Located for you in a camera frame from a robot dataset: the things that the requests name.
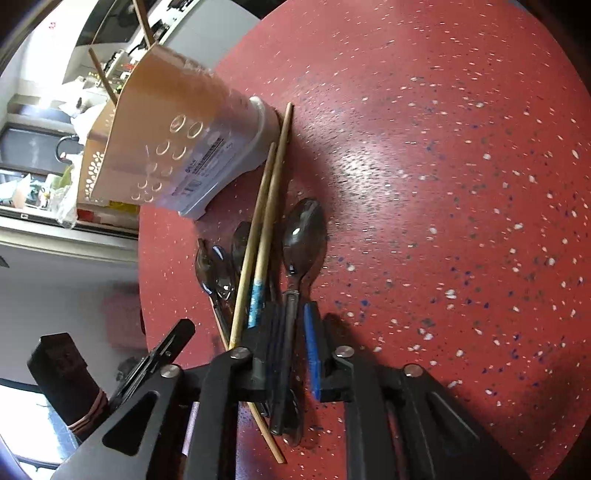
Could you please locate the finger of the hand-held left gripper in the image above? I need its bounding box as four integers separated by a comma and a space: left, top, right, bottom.
108, 318, 195, 410

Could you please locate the beige utensil holder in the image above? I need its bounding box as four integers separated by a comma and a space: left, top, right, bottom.
85, 44, 283, 219

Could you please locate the white perforated kitchen cart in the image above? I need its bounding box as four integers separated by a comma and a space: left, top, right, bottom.
76, 99, 139, 214

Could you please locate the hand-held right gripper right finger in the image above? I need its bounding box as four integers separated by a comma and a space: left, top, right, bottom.
302, 302, 532, 480

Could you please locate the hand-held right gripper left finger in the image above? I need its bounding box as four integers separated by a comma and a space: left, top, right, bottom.
51, 302, 298, 480

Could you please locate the black kitchen faucet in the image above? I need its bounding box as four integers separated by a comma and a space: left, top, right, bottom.
55, 134, 81, 162

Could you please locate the black range hood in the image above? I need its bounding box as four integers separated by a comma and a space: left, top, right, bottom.
92, 0, 153, 47

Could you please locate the wooden chopstick with blue end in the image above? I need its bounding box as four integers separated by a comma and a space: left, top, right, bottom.
247, 102, 295, 329

